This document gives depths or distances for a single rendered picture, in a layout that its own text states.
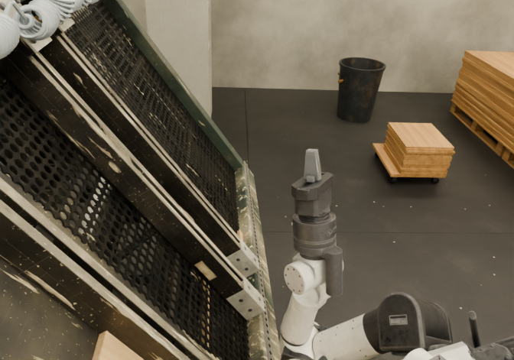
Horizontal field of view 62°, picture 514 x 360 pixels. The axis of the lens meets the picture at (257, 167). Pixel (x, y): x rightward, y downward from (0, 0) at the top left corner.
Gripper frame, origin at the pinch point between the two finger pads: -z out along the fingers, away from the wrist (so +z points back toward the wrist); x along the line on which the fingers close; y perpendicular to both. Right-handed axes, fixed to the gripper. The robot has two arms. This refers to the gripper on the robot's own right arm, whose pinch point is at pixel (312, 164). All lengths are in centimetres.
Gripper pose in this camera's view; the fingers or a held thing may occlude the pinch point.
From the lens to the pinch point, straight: 86.2
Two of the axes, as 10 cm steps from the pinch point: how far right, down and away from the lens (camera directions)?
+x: -4.8, 2.6, -8.4
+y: -8.8, -0.7, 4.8
